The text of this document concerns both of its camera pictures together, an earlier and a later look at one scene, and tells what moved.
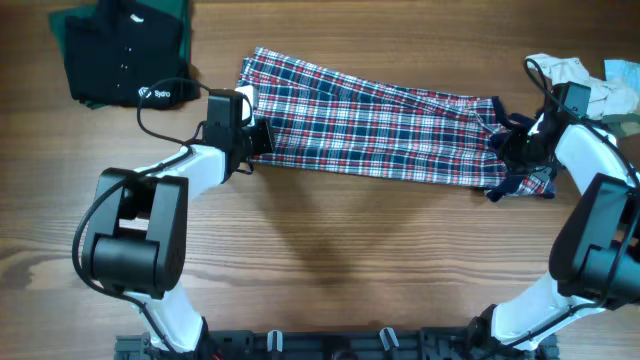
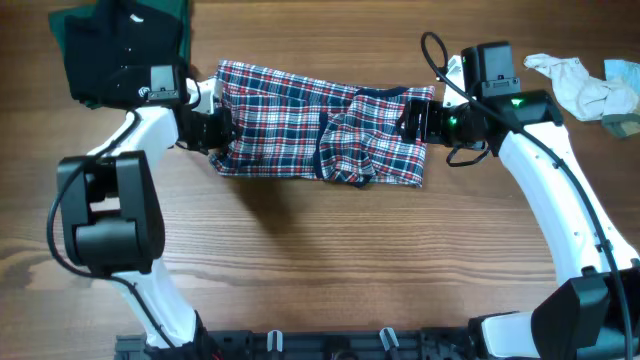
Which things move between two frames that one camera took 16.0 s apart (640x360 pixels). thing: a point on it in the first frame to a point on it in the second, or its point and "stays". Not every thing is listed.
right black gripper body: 518,151 to 412,121
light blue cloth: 627,72 stays
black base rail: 344,345 stays
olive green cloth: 623,124 stays
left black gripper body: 256,139 to 210,129
